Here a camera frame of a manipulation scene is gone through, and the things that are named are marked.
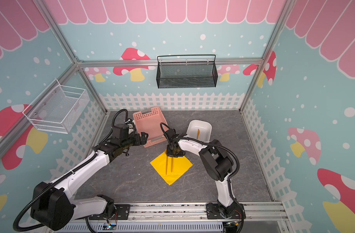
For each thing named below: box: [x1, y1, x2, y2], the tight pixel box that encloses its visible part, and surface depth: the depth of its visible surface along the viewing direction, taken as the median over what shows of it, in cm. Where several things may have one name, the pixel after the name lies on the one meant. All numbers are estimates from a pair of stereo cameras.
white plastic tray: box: [186, 119, 213, 142], surface depth 108 cm
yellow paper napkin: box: [149, 149, 194, 186], surface depth 92 cm
